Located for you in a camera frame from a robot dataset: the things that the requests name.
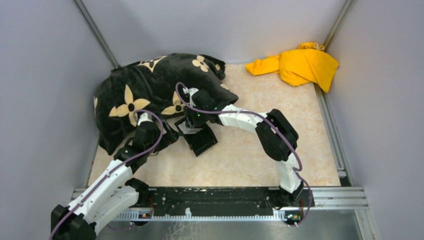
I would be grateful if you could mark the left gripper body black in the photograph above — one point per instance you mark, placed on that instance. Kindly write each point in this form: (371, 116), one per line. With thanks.
(168, 138)

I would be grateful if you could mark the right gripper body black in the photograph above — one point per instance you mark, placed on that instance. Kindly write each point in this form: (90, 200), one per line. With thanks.
(195, 119)

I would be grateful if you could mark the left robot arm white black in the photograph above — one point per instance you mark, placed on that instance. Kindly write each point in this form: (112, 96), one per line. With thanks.
(116, 189)

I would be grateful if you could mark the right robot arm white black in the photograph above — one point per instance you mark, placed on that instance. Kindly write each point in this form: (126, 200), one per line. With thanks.
(277, 136)

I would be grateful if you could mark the black card tray box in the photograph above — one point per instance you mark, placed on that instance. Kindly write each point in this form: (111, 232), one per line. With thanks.
(201, 141)

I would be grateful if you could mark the black floral plush pillow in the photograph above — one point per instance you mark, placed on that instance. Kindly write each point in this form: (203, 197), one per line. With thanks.
(151, 85)

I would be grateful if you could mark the yellow cloth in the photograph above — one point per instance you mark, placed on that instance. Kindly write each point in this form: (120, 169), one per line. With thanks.
(308, 63)

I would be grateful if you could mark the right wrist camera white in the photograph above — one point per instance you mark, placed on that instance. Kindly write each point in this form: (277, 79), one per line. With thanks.
(189, 92)

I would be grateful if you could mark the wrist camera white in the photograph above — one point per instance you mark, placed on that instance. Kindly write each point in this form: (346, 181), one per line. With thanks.
(144, 118)
(189, 92)

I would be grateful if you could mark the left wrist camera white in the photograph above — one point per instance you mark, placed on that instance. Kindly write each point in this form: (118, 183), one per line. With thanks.
(144, 118)

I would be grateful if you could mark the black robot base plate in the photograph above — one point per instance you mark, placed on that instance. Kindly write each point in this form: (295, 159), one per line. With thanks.
(225, 201)

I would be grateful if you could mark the white toothed cable strip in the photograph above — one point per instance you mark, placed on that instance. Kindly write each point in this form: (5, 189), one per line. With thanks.
(136, 216)

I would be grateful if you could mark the aluminium front rail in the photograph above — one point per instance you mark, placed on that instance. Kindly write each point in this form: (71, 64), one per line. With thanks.
(339, 198)

